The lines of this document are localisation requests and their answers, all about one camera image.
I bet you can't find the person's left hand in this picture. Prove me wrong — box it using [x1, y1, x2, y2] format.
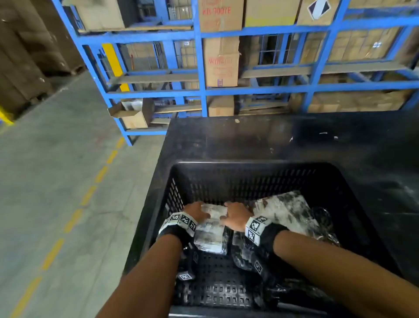
[183, 201, 211, 225]

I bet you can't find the person's right hand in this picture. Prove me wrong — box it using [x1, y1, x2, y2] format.
[220, 202, 254, 233]

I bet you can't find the small clear packet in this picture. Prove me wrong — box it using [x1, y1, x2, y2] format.
[193, 203, 230, 256]

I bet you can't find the person's left forearm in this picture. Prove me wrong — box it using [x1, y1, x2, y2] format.
[96, 234, 183, 318]

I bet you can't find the person's right forearm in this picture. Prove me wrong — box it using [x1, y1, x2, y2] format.
[273, 231, 419, 318]

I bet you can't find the left wristband with marker tags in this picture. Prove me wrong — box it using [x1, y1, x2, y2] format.
[158, 212, 198, 247]

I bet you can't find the wristband with marker tags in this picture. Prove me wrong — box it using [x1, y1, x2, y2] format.
[244, 215, 289, 253]
[158, 212, 198, 247]

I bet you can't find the black plastic crate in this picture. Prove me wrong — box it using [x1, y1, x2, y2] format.
[124, 160, 404, 318]

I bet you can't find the right wristband with marker tags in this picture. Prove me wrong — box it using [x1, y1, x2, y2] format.
[244, 215, 289, 253]

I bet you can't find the large flat wrapped packet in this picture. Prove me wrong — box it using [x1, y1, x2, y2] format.
[249, 191, 324, 237]

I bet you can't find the crumpled clear plastic bag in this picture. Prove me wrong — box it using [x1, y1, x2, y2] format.
[309, 206, 342, 247]

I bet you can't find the small plain cardboard box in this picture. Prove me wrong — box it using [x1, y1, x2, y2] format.
[208, 95, 235, 118]

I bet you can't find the open cardboard box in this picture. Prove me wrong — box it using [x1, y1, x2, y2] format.
[108, 98, 155, 130]

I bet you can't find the blue metal shelf rack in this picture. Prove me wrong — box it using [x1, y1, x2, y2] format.
[52, 0, 419, 147]

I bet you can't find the tall cardboard box red print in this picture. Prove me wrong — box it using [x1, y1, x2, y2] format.
[203, 36, 240, 88]

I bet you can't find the row of flat cardboard boxes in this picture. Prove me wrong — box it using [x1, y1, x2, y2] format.
[287, 89, 414, 114]

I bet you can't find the cardboard box red lettering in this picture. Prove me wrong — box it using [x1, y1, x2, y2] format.
[198, 0, 245, 33]

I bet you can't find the cardboard box yellow stripe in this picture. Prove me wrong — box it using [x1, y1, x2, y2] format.
[244, 0, 301, 28]

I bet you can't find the stack of small cardboard boxes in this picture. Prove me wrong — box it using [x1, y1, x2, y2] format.
[299, 28, 402, 63]

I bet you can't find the yellow floor guard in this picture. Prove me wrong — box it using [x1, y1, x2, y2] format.
[0, 105, 15, 127]

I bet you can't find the cardboard box diamond label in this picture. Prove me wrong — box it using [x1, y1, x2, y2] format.
[296, 0, 342, 26]

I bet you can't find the large plain cardboard box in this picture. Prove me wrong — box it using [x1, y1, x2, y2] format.
[62, 0, 139, 32]

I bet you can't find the wrapped pallet stack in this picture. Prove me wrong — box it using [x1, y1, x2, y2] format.
[0, 0, 86, 116]

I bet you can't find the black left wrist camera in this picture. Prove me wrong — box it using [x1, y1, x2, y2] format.
[176, 242, 201, 282]

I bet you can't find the yellow post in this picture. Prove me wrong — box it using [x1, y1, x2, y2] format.
[101, 43, 131, 92]

